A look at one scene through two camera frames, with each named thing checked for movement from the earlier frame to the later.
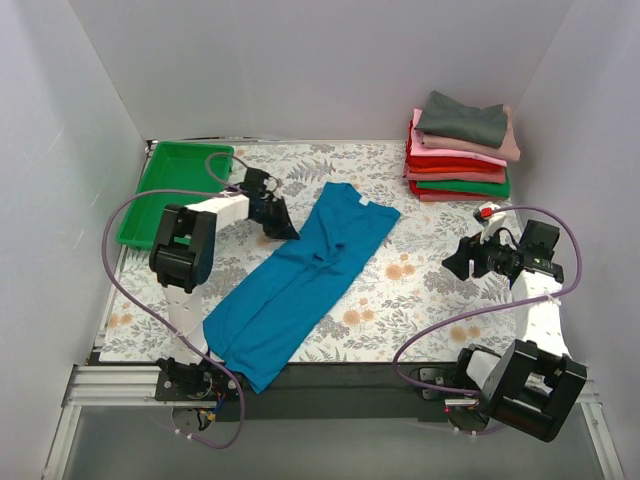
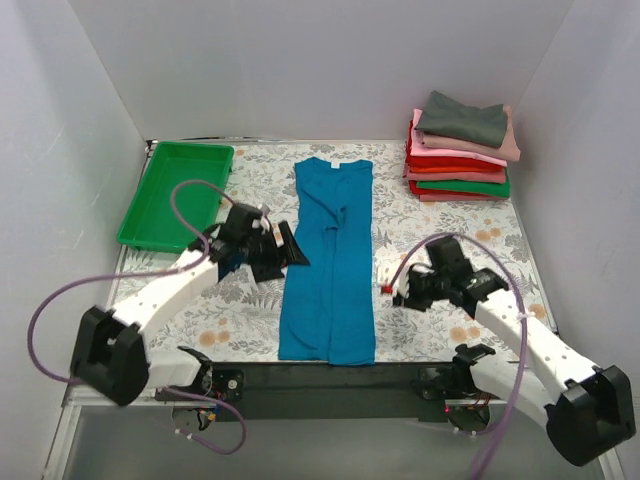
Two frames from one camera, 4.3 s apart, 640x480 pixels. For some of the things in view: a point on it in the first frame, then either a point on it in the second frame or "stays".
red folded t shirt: (412, 161) stays
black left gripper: (272, 214) → (270, 250)
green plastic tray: (177, 174) stays
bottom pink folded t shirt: (456, 198) stays
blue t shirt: (259, 328) → (327, 297)
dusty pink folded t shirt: (509, 151) stays
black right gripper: (476, 258) → (417, 288)
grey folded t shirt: (447, 116) stays
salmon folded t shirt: (485, 177) stays
